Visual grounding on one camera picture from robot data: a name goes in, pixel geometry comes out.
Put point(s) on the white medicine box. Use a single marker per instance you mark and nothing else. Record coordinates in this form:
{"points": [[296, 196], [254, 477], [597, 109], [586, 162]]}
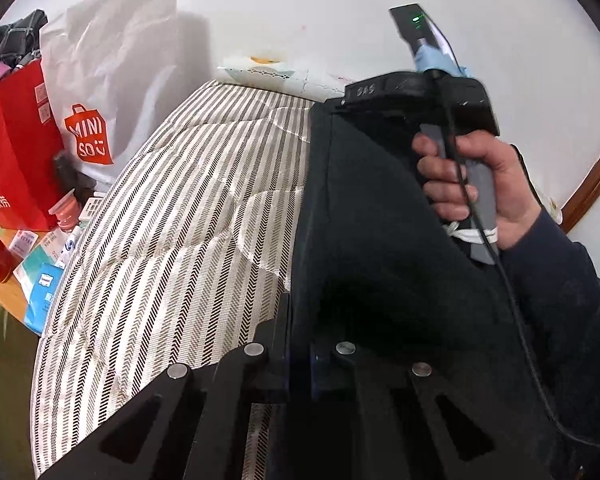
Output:
{"points": [[24, 244]]}

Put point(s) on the person's right hand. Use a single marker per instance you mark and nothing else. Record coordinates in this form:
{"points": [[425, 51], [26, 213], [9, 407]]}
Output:
{"points": [[512, 195]]}

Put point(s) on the wooden wall trim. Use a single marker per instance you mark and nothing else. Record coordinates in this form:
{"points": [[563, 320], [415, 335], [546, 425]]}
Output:
{"points": [[592, 190]]}

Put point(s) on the red paper bag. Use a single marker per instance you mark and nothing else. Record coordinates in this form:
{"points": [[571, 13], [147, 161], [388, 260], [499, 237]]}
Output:
{"points": [[15, 150]]}

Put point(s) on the dark navy garment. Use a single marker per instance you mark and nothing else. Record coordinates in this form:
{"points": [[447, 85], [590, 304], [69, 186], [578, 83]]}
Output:
{"points": [[380, 235]]}

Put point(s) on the pink bottle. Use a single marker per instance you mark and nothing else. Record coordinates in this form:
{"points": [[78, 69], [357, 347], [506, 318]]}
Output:
{"points": [[66, 210]]}

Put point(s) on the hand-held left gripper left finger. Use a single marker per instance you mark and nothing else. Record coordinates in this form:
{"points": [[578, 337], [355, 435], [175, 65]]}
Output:
{"points": [[275, 360]]}

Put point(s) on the dark plaid clothes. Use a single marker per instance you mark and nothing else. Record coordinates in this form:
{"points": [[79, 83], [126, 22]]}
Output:
{"points": [[10, 45]]}

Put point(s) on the light blue carton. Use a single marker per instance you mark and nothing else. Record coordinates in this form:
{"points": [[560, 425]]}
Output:
{"points": [[42, 295]]}

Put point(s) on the wooden bedside table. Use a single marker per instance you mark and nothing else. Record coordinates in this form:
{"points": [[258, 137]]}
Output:
{"points": [[7, 295]]}

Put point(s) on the white shopping bag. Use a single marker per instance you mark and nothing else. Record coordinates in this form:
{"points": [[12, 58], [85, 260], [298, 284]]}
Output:
{"points": [[115, 70]]}

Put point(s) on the striped quilted bed cover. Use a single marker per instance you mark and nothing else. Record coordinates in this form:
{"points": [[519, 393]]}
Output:
{"points": [[180, 240]]}

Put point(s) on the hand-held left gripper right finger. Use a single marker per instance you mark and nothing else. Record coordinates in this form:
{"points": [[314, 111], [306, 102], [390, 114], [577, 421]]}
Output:
{"points": [[323, 375]]}

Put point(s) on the white printed bed sheet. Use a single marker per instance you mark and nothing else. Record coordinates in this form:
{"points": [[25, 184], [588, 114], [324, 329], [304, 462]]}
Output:
{"points": [[265, 71]]}

